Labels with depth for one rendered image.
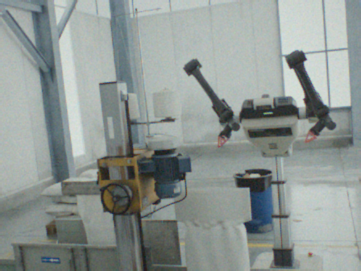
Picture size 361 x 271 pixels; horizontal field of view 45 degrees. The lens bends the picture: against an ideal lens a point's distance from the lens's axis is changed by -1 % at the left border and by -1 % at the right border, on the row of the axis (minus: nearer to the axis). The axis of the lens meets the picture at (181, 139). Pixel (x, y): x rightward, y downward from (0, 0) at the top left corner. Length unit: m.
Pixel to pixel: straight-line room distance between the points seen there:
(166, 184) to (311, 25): 8.56
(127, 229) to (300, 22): 8.69
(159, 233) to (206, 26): 8.21
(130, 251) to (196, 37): 8.90
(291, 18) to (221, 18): 1.63
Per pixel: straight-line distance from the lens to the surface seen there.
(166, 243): 3.37
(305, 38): 10.66
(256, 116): 3.09
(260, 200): 4.97
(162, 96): 2.54
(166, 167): 2.45
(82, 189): 3.16
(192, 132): 11.19
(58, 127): 8.66
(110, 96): 2.45
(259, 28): 10.79
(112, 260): 2.97
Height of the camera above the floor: 1.69
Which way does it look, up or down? 7 degrees down
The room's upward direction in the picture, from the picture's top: 6 degrees counter-clockwise
